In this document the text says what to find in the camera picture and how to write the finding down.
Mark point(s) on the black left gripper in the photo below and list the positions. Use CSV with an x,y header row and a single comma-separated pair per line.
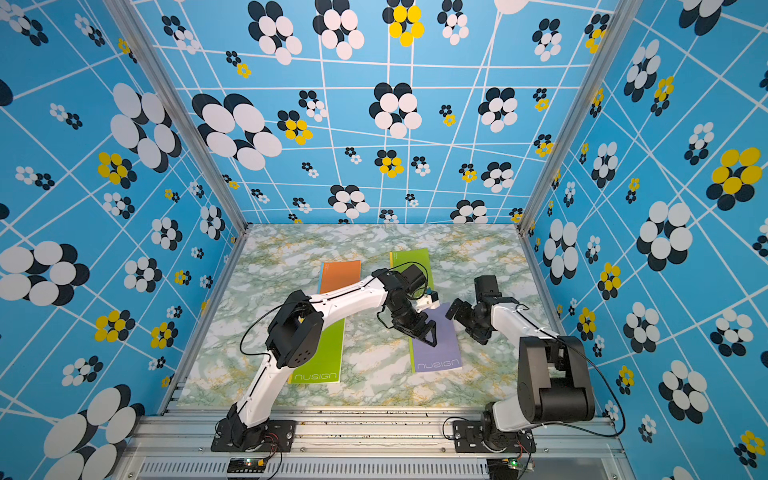
x,y
416,327

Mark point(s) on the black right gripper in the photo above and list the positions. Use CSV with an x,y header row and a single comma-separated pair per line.
x,y
481,333

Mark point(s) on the lined notebook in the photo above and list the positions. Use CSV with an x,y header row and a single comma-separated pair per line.
x,y
446,355

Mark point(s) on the green cover notebook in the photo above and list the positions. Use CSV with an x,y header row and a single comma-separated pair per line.
x,y
401,260
325,366

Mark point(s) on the orange cover notebook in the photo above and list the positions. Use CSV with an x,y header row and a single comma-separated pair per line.
x,y
336,275

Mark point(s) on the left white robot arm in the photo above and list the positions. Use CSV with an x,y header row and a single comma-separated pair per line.
x,y
294,334

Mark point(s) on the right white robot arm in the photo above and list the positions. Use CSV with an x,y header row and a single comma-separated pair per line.
x,y
553,380

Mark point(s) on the right controller board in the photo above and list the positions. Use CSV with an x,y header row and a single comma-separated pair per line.
x,y
502,469

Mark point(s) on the controller board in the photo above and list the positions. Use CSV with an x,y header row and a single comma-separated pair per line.
x,y
246,466
502,469

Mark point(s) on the left controller board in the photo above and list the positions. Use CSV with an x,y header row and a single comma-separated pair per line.
x,y
246,466

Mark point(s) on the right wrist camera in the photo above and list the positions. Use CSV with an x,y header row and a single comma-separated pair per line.
x,y
487,290

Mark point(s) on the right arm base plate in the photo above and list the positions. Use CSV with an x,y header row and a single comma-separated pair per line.
x,y
473,437

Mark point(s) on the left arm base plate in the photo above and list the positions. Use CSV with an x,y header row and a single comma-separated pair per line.
x,y
273,435

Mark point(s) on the aluminium frame rail front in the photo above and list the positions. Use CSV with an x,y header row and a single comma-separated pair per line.
x,y
366,443

